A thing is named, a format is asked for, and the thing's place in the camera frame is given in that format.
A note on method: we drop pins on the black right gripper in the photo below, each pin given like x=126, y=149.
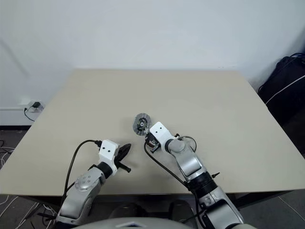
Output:
x=148, y=138

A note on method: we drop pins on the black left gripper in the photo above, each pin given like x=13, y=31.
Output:
x=124, y=167

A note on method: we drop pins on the silver round motor lid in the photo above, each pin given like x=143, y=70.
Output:
x=140, y=119

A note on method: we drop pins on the grey motor housing copper windings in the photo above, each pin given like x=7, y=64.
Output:
x=151, y=144

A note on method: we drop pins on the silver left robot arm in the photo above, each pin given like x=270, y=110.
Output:
x=83, y=183

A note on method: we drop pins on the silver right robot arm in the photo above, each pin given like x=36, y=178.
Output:
x=188, y=164

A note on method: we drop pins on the dark rounded shape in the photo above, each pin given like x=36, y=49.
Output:
x=182, y=210
x=129, y=211

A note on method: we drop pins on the grey robot torso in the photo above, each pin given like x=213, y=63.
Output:
x=166, y=224

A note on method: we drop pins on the black power adapter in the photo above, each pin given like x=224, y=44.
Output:
x=36, y=104

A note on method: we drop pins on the black bag white stripe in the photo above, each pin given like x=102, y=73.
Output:
x=286, y=100

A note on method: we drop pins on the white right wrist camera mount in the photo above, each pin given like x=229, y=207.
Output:
x=158, y=131

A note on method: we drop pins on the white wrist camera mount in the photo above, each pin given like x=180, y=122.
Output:
x=158, y=131
x=107, y=150

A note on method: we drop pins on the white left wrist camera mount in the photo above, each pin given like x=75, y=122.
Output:
x=107, y=150

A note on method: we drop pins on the white wall outlet box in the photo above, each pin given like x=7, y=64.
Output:
x=28, y=101

